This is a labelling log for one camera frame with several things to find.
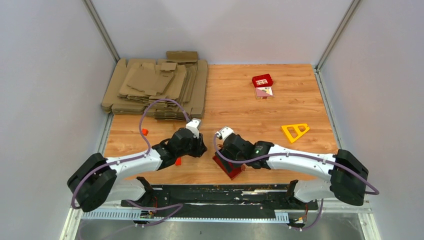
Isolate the aluminium frame rail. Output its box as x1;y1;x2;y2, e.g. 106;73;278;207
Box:
63;198;380;240

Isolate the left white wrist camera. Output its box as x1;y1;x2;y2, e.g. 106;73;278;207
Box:
185;118;201;139

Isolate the yellow triangular plastic piece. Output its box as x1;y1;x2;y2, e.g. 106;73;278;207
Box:
281;123;310;144

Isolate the clear card box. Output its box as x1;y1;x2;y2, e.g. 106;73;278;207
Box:
254;86;274;100

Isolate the small orange cube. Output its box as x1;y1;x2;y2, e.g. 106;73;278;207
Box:
141;128;149;136

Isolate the red toy brick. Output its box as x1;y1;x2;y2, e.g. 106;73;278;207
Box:
252;73;274;88

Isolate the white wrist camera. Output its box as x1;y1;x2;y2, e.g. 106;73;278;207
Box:
185;118;201;139
215;126;234;141

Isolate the red paper box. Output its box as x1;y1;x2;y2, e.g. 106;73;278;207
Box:
212;155;246;180

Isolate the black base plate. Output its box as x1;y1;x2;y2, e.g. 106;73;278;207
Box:
134;184;318;211

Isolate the stack of flat cardboard boxes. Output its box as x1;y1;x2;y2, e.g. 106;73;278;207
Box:
101;51;209;120

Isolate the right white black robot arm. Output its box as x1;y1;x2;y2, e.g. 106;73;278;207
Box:
215;133;369;209

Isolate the small red block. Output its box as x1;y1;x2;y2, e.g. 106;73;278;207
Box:
175;157;182;166

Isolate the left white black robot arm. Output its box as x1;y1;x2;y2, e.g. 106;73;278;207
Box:
67;127;208;213

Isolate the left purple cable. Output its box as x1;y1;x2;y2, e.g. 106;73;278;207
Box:
71;98;193;229

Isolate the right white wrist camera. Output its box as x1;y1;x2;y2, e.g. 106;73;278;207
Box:
215;126;234;141

